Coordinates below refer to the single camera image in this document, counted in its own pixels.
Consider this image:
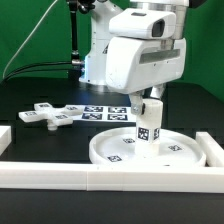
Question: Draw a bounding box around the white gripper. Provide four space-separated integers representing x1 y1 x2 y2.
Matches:
105 37 186 115

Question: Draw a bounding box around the black cable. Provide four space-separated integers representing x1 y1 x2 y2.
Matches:
0 60 81 84

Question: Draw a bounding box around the white round table top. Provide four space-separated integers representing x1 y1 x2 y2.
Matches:
89 127 206 167

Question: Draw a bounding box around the grey cable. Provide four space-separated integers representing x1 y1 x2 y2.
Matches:
1 0 58 80

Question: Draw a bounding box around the white cross-shaped table base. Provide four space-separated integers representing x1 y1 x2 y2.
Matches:
18 102 84 131

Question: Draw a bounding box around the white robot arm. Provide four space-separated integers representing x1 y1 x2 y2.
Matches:
80 0 207 115

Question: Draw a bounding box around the white marker sheet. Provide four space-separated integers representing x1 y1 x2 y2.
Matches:
66 105 136 122

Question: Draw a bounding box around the white fence bar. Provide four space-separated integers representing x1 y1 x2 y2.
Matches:
196 132 224 168
0 162 224 193

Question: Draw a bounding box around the white front fence bar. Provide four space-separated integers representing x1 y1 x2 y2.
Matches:
0 162 224 193

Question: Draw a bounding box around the white left fence block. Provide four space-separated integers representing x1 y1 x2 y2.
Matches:
0 126 12 156

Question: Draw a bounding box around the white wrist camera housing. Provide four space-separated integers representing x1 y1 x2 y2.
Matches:
109 8 176 40

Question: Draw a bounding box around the white right fence bar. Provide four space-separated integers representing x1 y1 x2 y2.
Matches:
196 132 224 168

